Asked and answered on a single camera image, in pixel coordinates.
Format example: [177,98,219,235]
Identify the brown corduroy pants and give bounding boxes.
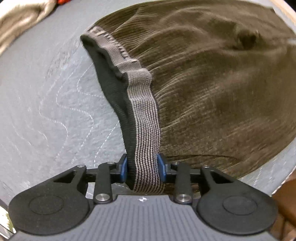
[81,1,295,193]

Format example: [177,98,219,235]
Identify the grey quilted mattress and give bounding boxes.
[0,0,296,207]

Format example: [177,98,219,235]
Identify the beige fluffy blanket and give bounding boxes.
[1,1,57,53]

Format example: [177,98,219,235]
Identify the red pillow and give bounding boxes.
[57,0,69,5]

